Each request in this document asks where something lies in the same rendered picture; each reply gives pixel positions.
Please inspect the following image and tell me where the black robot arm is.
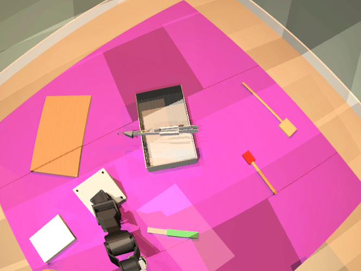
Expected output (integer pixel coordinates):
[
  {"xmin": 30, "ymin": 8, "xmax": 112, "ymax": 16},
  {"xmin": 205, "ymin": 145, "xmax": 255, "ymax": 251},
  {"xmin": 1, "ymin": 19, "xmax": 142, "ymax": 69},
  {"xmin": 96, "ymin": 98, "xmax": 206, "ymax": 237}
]
[{"xmin": 90, "ymin": 189, "xmax": 142, "ymax": 271}]

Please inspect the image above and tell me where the orange wooden board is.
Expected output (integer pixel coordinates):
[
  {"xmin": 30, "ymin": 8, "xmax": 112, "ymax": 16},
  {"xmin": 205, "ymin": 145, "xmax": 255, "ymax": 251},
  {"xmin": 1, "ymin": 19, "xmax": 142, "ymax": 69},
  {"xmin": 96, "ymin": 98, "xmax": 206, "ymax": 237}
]
[{"xmin": 30, "ymin": 95, "xmax": 92, "ymax": 178}]

